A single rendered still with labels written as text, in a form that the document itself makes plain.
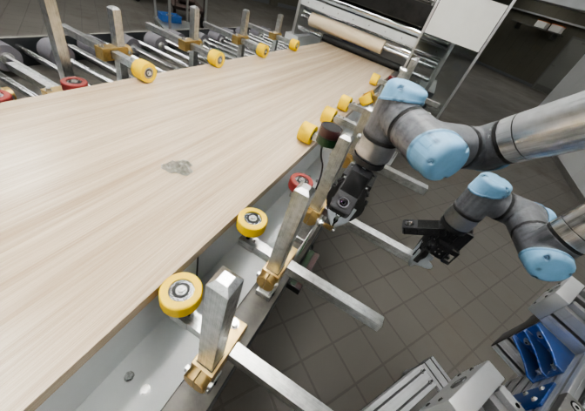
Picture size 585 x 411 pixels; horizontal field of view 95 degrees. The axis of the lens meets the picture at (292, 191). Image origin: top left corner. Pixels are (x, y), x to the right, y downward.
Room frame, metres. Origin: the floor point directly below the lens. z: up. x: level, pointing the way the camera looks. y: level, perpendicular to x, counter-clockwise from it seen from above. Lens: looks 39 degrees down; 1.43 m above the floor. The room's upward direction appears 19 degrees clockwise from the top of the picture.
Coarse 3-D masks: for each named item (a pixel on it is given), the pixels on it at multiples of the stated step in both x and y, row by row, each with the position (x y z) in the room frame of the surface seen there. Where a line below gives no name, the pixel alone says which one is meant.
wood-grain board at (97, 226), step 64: (256, 64) 1.72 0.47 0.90; (320, 64) 2.24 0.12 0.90; (0, 128) 0.50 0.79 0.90; (64, 128) 0.58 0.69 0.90; (128, 128) 0.68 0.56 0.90; (192, 128) 0.81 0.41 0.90; (256, 128) 0.96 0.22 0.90; (0, 192) 0.32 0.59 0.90; (64, 192) 0.37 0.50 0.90; (128, 192) 0.44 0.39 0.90; (192, 192) 0.51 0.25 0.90; (256, 192) 0.60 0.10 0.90; (0, 256) 0.20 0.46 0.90; (64, 256) 0.24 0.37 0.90; (128, 256) 0.28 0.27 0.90; (192, 256) 0.33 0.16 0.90; (0, 320) 0.11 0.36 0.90; (64, 320) 0.14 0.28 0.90; (128, 320) 0.18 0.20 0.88; (0, 384) 0.05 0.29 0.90
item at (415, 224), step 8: (408, 224) 0.62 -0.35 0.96; (416, 224) 0.62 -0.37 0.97; (424, 224) 0.62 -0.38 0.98; (432, 224) 0.62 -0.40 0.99; (440, 224) 0.61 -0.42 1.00; (408, 232) 0.60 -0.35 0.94; (416, 232) 0.60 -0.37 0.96; (424, 232) 0.60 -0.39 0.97; (432, 232) 0.59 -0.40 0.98; (440, 232) 0.59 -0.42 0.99
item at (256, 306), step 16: (256, 288) 0.42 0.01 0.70; (240, 304) 0.36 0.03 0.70; (256, 304) 0.38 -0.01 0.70; (272, 304) 0.40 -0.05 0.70; (256, 320) 0.34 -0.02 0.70; (224, 368) 0.21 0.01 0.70; (224, 384) 0.18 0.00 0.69; (176, 400) 0.13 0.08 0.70; (192, 400) 0.14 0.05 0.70; (208, 400) 0.15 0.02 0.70
